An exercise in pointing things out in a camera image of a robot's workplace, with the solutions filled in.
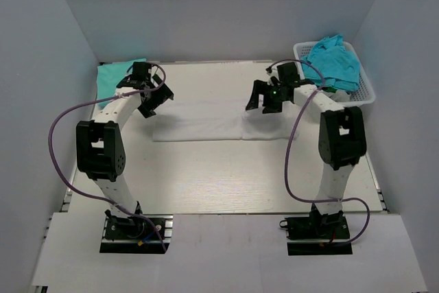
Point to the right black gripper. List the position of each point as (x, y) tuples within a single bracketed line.
[(260, 87)]

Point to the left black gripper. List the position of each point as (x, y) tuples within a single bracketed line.
[(162, 94)]

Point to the white t shirt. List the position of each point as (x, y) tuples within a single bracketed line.
[(221, 121)]

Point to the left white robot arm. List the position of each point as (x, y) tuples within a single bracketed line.
[(100, 151)]

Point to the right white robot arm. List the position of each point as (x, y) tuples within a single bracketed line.
[(341, 137)]

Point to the folded green t shirt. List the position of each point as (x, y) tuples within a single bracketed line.
[(110, 74)]

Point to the grey white shirt in basket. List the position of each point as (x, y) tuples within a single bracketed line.
[(340, 96)]

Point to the crumpled blue t shirt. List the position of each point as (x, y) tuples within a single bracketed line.
[(339, 66)]

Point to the white plastic basket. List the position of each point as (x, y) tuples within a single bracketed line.
[(365, 93)]

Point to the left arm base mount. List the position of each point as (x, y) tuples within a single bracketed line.
[(136, 236)]

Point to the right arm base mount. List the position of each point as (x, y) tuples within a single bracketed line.
[(317, 234)]

